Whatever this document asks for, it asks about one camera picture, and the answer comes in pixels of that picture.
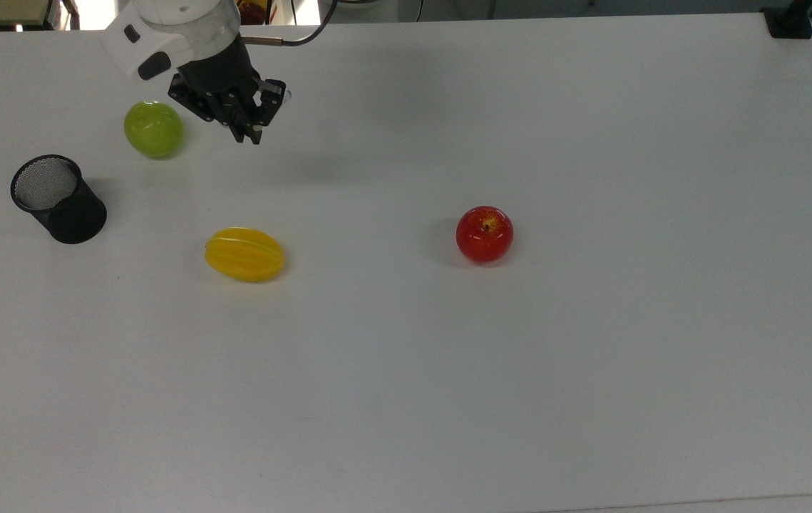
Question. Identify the red apple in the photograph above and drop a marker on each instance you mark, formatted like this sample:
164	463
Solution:
484	236

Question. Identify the black camera stand pole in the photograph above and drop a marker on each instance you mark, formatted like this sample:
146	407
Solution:
789	21

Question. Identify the green apple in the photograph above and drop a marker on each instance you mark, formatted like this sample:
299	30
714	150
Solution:
154	130

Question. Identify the fruit bowl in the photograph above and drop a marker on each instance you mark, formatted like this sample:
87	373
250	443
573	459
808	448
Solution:
256	10

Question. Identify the black mesh pen cup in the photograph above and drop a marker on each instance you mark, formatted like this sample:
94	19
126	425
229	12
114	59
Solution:
75	219

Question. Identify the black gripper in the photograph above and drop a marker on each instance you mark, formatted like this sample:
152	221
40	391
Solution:
217	82

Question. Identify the yellow starfruit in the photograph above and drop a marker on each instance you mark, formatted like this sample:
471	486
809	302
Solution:
244	255

